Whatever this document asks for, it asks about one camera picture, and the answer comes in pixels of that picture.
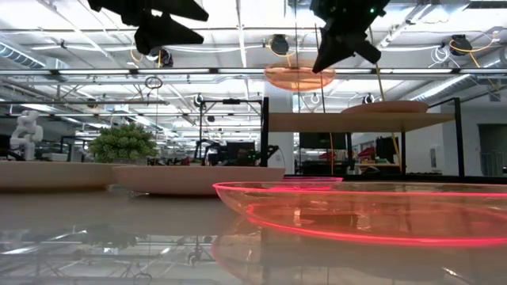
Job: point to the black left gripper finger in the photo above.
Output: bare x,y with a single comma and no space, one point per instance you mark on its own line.
166,35
182,10

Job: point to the small green artificial plant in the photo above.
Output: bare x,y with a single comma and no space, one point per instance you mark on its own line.
123,142

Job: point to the white robot figure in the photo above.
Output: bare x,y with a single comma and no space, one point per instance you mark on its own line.
25,134

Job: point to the orange transparent plate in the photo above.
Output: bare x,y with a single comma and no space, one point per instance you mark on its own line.
356,213

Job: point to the salmon pink opaque plate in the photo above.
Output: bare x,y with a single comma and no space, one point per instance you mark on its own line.
386,107
47,174
190,180

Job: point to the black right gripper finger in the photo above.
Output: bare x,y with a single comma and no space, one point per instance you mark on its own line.
328,47
356,49

